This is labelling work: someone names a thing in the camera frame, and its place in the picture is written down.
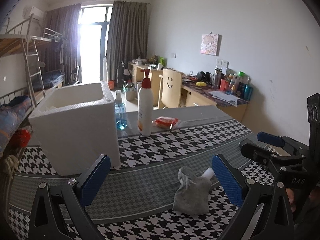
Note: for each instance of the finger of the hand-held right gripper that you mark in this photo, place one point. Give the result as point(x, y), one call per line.
point(280, 162)
point(270, 138)

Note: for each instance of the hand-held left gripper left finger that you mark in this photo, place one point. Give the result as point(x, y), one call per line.
point(96, 180)

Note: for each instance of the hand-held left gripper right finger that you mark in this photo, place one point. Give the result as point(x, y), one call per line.
point(226, 180)

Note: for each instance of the grey cloth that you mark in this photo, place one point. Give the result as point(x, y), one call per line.
point(192, 195)

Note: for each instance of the white foam box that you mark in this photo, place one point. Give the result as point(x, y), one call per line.
point(75, 130)

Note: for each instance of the person's right hand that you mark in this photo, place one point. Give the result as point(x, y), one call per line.
point(290, 196)

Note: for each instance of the white tube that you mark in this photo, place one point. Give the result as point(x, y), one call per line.
point(207, 173)

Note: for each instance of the white paper sheet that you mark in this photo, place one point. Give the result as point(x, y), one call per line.
point(222, 96)

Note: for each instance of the houndstooth tablecloth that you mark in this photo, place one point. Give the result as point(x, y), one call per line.
point(155, 155)

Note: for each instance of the group of toiletry bottles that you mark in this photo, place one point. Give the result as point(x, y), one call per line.
point(235, 85)

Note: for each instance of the blue spray bottle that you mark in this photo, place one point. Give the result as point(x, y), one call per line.
point(121, 120)

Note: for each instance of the wooden desk with patterned top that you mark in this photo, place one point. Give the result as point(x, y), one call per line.
point(200, 100)

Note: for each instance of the red snack packet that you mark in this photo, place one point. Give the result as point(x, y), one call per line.
point(165, 122)

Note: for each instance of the red plastic bag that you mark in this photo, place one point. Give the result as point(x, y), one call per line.
point(21, 137)

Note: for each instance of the white crumpled cloth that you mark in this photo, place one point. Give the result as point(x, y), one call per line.
point(11, 165)

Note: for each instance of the yellow object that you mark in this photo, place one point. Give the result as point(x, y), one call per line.
point(200, 83)

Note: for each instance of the white pump bottle red cap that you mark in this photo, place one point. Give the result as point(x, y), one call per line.
point(145, 105)

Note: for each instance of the black headphones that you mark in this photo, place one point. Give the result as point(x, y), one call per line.
point(203, 76)

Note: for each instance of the white bucket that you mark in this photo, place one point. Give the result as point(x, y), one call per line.
point(130, 93)

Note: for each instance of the red container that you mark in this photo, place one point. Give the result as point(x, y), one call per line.
point(111, 84)

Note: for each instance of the wooden chair with smiley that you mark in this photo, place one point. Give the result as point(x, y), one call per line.
point(170, 92)

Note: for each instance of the blue quilt orange stripes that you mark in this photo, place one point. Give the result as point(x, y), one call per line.
point(12, 115)

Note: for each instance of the black folding chair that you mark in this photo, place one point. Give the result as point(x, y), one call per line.
point(73, 75)

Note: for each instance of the dark blue bedding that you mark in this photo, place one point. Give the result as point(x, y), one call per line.
point(52, 77)

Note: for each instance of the green box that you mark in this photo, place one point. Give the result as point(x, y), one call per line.
point(161, 61)

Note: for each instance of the dark hanging clothes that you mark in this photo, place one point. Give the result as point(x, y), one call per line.
point(58, 50)

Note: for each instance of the metal bed ladder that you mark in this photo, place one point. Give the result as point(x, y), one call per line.
point(28, 62)

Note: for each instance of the glass balcony door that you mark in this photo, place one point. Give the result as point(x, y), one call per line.
point(106, 42)

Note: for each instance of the brown curtain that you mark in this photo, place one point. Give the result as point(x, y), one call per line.
point(127, 35)
point(67, 30)

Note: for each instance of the small metal bunk bed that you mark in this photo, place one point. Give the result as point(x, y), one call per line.
point(50, 37)

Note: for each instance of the large metal bunk bed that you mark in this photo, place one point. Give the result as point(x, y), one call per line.
point(10, 45)

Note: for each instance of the white air conditioner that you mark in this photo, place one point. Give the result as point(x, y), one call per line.
point(32, 12)

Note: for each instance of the white wall socket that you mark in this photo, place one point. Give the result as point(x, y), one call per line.
point(222, 63)

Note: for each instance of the pink cartoon wall poster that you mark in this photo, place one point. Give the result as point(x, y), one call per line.
point(210, 44)

